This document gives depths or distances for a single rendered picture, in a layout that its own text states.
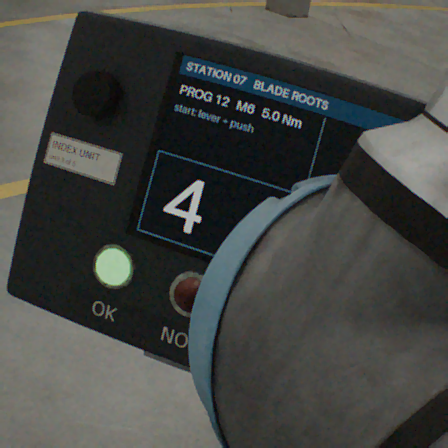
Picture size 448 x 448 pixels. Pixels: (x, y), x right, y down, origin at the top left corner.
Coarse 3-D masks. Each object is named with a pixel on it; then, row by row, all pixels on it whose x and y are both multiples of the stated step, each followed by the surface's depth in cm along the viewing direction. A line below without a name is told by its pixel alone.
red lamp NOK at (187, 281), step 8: (192, 272) 57; (176, 280) 58; (184, 280) 57; (192, 280) 57; (200, 280) 57; (176, 288) 57; (184, 288) 57; (192, 288) 57; (176, 296) 57; (184, 296) 57; (192, 296) 57; (176, 304) 57; (184, 304) 57; (192, 304) 57; (184, 312) 58
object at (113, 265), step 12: (108, 252) 58; (120, 252) 58; (96, 264) 59; (108, 264) 58; (120, 264) 58; (132, 264) 58; (96, 276) 59; (108, 276) 58; (120, 276) 58; (132, 276) 58; (120, 288) 59
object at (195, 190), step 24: (168, 168) 57; (192, 168) 57; (216, 168) 56; (144, 192) 58; (168, 192) 57; (192, 192) 57; (216, 192) 57; (144, 216) 58; (168, 216) 58; (192, 216) 57; (216, 216) 57; (168, 240) 58; (192, 240) 57; (216, 240) 57
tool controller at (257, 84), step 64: (64, 64) 59; (128, 64) 58; (192, 64) 56; (256, 64) 55; (64, 128) 59; (128, 128) 58; (192, 128) 57; (256, 128) 56; (320, 128) 55; (64, 192) 59; (128, 192) 58; (256, 192) 56; (64, 256) 60; (192, 256) 57; (128, 320) 59
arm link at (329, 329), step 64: (384, 128) 33; (320, 192) 37; (384, 192) 30; (256, 256) 35; (320, 256) 32; (384, 256) 30; (192, 320) 37; (256, 320) 33; (320, 320) 31; (384, 320) 29; (256, 384) 32; (320, 384) 30; (384, 384) 28
